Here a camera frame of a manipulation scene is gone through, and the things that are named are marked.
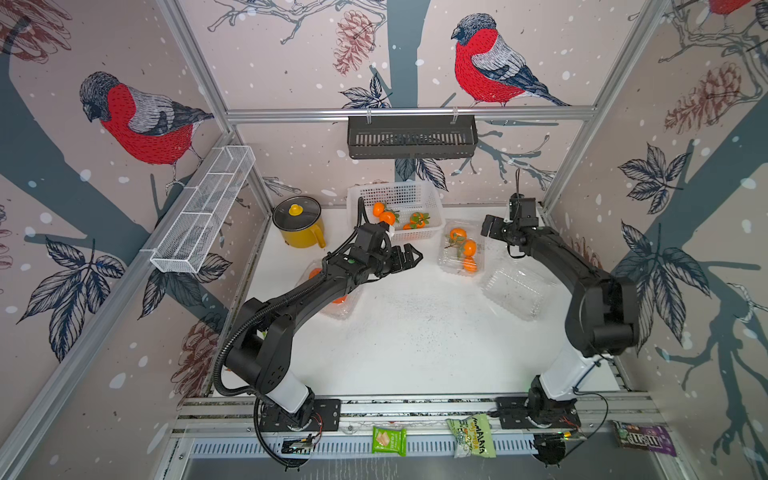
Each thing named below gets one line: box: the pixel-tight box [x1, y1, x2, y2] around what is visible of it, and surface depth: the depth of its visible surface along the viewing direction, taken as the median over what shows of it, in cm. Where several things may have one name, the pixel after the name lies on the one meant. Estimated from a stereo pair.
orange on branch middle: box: [463, 239, 477, 257], surface depth 106 cm
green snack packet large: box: [446, 414, 497, 459], surface depth 71 cm
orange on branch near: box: [463, 255, 477, 273], surface depth 100 cm
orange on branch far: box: [449, 227, 467, 243], surface depth 109 cm
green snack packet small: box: [371, 426, 407, 457], surface depth 71 cm
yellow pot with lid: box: [272, 196, 326, 249], surface depth 106 cm
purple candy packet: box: [613, 420, 677, 457], surface depth 71 cm
